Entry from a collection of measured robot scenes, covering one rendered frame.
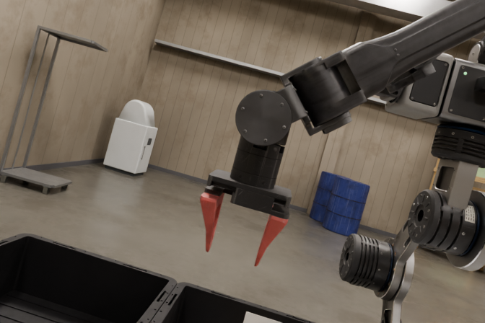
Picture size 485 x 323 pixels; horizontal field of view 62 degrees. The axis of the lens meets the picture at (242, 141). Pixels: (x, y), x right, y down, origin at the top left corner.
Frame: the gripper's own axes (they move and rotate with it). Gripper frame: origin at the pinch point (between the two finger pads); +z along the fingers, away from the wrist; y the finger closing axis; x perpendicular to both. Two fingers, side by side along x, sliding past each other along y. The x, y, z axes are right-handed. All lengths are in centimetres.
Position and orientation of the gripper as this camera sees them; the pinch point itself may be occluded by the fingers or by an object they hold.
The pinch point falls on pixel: (233, 251)
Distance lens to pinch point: 53.0
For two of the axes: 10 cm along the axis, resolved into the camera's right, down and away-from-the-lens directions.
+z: -2.6, 9.7, 0.6
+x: 1.0, -0.4, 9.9
